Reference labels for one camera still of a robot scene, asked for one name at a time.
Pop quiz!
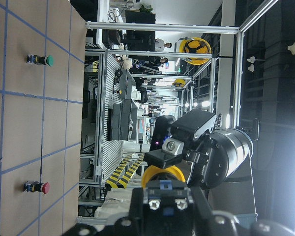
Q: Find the red push button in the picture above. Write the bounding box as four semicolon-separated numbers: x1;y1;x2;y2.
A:
23;181;50;194

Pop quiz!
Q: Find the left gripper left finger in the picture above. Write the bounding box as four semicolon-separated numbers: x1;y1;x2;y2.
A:
113;188;147;236

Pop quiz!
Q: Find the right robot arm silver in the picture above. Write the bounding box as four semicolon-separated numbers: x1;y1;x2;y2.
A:
144;109;256;214

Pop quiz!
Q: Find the green push button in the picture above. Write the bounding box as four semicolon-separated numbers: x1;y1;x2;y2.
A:
26;54;54;67

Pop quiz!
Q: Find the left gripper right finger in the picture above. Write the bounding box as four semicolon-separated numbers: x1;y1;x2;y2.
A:
186;187;236;236

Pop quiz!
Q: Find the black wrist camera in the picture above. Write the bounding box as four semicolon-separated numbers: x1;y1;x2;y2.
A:
149;115;176;151

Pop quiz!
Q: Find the yellow hard hat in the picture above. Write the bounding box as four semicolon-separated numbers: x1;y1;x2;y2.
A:
178;37;212;65

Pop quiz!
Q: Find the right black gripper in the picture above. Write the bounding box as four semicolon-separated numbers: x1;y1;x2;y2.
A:
144;109;230;189

